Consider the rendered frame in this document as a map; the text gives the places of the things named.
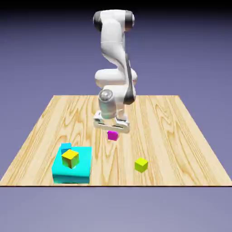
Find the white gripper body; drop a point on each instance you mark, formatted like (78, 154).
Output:
(119, 126)

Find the large cyan box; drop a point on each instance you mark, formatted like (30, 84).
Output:
(83, 163)

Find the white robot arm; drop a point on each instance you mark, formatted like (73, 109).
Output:
(112, 54)

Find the small yellow cube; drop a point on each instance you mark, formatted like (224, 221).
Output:
(69, 159)

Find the small lime cube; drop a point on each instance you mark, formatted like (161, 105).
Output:
(141, 165)

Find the small magenta cube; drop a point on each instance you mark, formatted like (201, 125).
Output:
(112, 136)

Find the small blue cube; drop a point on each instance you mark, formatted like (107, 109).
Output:
(64, 146)

